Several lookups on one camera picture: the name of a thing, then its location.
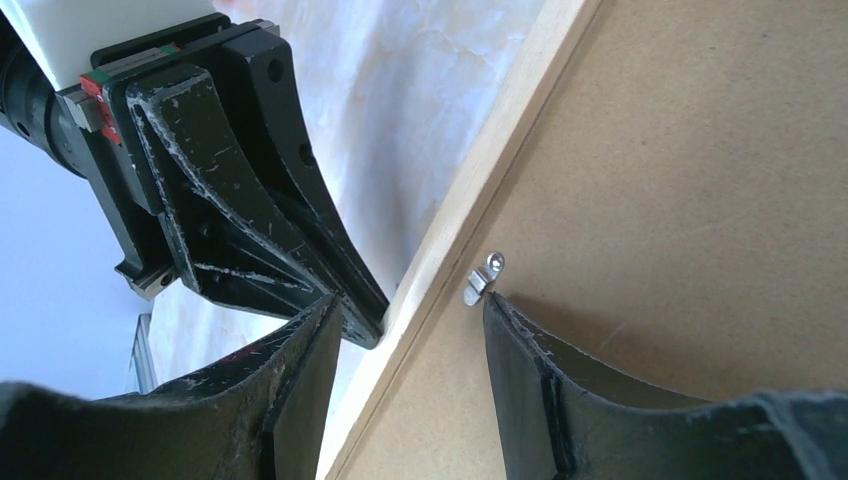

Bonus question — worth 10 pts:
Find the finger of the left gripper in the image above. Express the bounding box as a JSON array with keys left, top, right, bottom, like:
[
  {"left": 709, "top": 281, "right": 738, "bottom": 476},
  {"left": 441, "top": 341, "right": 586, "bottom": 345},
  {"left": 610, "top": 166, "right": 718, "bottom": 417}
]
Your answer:
[
  {"left": 222, "top": 25, "right": 388, "bottom": 350},
  {"left": 126, "top": 66, "right": 343, "bottom": 317}
]

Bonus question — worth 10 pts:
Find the brown backing board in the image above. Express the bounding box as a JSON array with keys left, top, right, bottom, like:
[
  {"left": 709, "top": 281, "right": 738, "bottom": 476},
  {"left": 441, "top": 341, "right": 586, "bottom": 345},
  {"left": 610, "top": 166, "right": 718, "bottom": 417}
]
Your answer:
[{"left": 330, "top": 1, "right": 847, "bottom": 479}]

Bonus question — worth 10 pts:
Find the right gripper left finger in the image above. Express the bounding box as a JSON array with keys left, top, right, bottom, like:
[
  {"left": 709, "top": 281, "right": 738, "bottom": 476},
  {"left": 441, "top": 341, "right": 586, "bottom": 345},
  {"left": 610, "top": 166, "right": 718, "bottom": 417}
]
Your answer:
[{"left": 1, "top": 295, "right": 342, "bottom": 479}]

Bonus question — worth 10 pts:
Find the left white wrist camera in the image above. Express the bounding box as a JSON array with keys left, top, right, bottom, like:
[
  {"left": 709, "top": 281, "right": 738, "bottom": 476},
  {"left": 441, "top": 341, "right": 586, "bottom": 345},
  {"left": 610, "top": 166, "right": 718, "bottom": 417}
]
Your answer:
[{"left": 1, "top": 0, "right": 216, "bottom": 91}]

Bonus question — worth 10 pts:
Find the wooden picture frame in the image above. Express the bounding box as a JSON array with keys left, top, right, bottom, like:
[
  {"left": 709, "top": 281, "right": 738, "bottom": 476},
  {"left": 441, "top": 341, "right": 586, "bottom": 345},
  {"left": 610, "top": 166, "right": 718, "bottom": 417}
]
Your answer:
[{"left": 315, "top": 1, "right": 602, "bottom": 479}]

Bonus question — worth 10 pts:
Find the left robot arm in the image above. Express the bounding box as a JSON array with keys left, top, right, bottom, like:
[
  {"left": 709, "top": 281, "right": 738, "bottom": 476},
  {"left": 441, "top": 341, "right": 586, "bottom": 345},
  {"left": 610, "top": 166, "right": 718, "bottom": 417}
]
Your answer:
[{"left": 1, "top": 13, "right": 388, "bottom": 349}]

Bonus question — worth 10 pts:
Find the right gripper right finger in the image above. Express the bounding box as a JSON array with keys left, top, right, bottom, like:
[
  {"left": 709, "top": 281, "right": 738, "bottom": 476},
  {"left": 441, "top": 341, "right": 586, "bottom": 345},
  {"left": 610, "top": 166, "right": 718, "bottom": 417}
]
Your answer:
[{"left": 483, "top": 293, "right": 847, "bottom": 479}]

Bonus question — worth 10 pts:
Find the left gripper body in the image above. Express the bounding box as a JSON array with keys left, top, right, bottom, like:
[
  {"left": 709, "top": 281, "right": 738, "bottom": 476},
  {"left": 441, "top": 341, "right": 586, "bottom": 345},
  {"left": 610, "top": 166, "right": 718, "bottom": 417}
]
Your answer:
[{"left": 52, "top": 13, "right": 279, "bottom": 297}]

